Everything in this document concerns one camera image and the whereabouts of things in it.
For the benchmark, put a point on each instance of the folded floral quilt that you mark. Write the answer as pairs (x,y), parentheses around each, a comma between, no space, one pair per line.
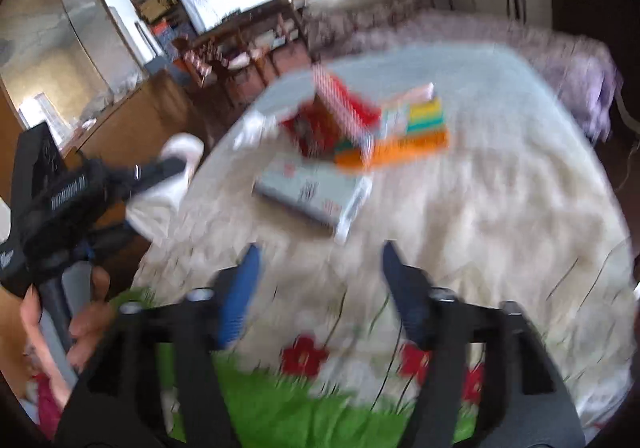
(360,13)

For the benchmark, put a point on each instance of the cartoon print blanket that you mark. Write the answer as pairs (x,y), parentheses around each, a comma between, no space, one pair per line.
(475,228)

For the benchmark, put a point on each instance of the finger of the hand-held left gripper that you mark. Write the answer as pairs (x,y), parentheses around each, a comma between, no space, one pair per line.
(150,173)

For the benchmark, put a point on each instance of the wooden table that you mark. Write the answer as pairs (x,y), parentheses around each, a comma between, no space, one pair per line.
(260,18)

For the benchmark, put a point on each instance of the white tissue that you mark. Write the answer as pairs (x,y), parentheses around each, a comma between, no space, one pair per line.
(170,198)

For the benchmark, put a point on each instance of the orange green yellow packet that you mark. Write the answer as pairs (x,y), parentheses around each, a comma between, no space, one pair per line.
(415,143)

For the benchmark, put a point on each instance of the carved wooden chair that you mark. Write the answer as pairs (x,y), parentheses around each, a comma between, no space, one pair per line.
(215,63)

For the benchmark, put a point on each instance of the light wooden cabinet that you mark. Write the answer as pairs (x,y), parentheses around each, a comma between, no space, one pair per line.
(150,118)

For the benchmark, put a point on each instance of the purple cloth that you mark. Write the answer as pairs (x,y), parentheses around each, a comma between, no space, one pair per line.
(590,83)

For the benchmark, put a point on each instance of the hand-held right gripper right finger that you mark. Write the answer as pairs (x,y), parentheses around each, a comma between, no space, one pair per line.
(405,298)

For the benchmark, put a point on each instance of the grey box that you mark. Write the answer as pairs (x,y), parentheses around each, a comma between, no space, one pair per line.
(310,188)

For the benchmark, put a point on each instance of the shelf of boxes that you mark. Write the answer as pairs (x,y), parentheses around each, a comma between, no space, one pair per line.
(160,13)

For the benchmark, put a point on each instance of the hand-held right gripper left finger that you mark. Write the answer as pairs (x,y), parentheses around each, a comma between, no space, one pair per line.
(240,298)

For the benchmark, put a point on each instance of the person's left hand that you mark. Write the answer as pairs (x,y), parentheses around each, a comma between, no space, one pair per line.
(95,318)

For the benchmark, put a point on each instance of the red checkered box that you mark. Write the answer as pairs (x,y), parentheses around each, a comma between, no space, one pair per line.
(340,108)

